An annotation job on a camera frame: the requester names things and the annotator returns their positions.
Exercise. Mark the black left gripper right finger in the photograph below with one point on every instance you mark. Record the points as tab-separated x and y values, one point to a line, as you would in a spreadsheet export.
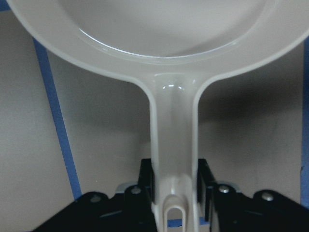
205	182

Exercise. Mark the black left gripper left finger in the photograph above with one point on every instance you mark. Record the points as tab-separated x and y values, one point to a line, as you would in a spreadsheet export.
147	179

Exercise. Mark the beige plastic dustpan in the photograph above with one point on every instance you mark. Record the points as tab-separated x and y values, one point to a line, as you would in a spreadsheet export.
173	50

